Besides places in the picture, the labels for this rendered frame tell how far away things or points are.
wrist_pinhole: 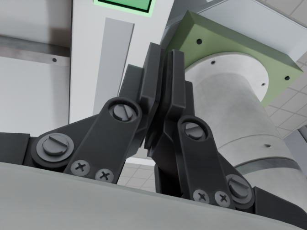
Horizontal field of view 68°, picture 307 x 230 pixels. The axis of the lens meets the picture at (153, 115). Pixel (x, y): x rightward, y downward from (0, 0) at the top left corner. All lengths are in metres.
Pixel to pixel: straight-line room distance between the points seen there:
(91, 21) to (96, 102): 0.12
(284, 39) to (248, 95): 0.17
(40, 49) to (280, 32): 0.43
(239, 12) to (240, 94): 0.15
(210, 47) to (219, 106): 0.10
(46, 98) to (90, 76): 0.24
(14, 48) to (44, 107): 0.16
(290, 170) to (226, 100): 0.13
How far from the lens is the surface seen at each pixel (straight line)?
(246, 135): 0.33
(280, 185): 0.30
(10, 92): 0.53
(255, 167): 0.30
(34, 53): 0.42
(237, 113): 0.35
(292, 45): 0.54
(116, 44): 0.27
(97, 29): 0.26
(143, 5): 0.24
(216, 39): 0.39
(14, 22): 0.44
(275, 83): 0.50
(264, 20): 0.48
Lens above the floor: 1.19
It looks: 42 degrees down
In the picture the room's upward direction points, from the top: 171 degrees clockwise
